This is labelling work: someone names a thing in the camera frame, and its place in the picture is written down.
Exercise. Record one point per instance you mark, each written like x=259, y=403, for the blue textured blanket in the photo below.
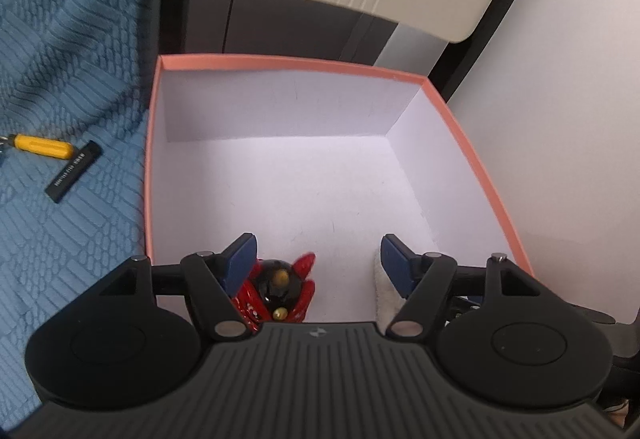
x=65, y=44

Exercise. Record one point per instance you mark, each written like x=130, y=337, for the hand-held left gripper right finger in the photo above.
x=395, y=264

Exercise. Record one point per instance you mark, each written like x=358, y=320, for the white plush toy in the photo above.
x=386, y=299

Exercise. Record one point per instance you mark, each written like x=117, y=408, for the slim black rectangular case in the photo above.
x=72, y=171

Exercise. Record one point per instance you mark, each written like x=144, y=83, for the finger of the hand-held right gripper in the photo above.
x=580, y=309

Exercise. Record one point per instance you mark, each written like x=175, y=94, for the red and black figurine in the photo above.
x=302, y=266

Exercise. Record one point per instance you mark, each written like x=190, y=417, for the black bed frame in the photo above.
x=210, y=19

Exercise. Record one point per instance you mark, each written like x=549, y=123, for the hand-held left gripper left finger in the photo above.
x=242, y=260

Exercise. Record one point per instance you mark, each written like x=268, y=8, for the orange cardboard box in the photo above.
x=300, y=179

